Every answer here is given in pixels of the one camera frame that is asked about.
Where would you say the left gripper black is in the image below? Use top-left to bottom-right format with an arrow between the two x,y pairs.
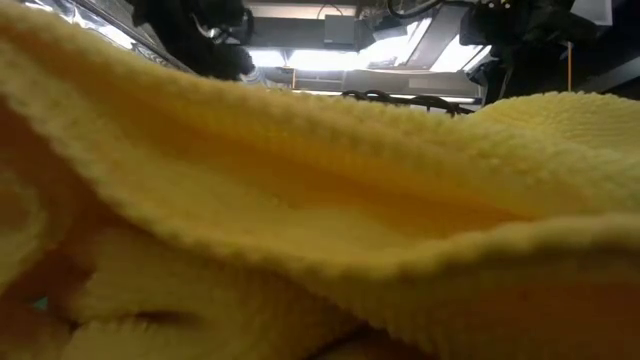
187,29 -> 257,81

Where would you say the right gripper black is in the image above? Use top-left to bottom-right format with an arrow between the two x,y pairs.
482,47 -> 571,104

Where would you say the yellow microfiber towel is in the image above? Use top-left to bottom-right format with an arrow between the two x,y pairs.
0,2 -> 640,360

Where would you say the white ceiling box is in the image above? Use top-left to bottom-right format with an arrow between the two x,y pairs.
569,0 -> 614,26

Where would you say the grey ceiling box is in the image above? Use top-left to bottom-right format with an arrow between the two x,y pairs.
323,13 -> 359,47

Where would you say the silver rectangular air duct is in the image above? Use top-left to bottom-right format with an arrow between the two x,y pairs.
404,4 -> 494,71

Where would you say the shiny silver ceiling duct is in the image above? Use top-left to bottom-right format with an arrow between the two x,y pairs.
19,0 -> 191,74

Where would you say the black round wire basket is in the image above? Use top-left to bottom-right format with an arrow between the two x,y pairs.
342,88 -> 476,117

